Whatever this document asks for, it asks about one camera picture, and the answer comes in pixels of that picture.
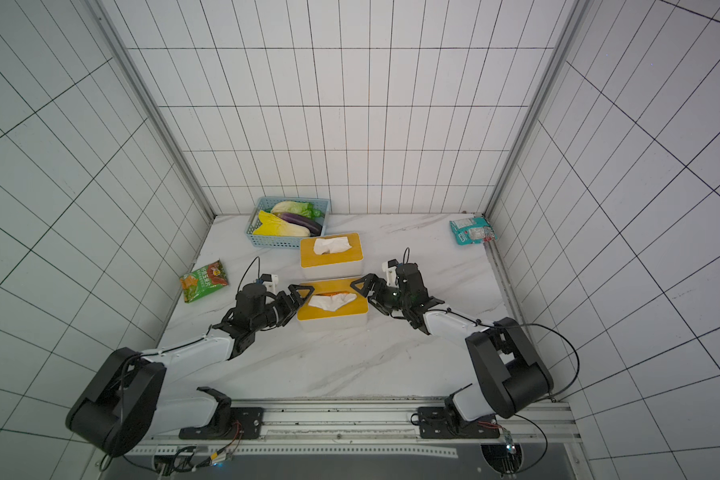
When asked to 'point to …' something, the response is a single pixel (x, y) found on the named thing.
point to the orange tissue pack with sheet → (330, 244)
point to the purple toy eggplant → (314, 228)
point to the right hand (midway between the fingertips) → (348, 293)
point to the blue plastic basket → (266, 203)
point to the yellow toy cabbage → (272, 225)
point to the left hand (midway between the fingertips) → (306, 301)
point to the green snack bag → (203, 280)
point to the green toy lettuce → (297, 207)
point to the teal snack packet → (473, 230)
